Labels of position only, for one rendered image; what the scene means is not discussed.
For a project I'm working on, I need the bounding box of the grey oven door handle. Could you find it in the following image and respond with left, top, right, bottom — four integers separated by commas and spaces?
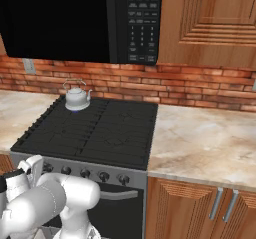
99, 189, 140, 201

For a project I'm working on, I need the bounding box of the grey cupboard handle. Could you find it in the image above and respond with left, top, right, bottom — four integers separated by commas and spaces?
222, 189, 240, 224
208, 187, 224, 222

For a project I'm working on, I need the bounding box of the black oven door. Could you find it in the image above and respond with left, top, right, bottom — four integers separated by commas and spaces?
42, 181, 145, 239

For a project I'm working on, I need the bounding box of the black gas hob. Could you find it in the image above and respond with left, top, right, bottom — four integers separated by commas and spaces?
9, 95, 159, 172

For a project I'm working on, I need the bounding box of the black microwave oven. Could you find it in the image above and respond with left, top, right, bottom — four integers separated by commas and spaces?
0, 0, 164, 67

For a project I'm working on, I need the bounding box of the grey oven range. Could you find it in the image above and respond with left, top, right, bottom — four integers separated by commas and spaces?
9, 95, 159, 239

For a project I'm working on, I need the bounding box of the black hob knob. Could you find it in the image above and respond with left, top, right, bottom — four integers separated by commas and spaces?
42, 162, 55, 174
117, 173, 131, 186
79, 167, 92, 180
60, 165, 73, 177
98, 170, 111, 183

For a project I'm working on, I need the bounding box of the wooden base cupboard door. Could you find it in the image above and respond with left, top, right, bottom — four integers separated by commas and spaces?
214, 187, 256, 239
145, 176, 229, 239

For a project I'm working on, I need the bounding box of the wooden base cupboard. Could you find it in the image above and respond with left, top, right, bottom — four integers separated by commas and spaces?
0, 153, 16, 176

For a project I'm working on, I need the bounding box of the wooden wall cupboard door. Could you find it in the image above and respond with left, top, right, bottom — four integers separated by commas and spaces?
156, 0, 256, 71

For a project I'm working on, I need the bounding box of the white kettle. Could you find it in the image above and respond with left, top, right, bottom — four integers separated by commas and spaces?
62, 78, 94, 113

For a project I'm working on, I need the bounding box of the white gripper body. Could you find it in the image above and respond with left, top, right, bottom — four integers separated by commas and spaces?
17, 154, 45, 188

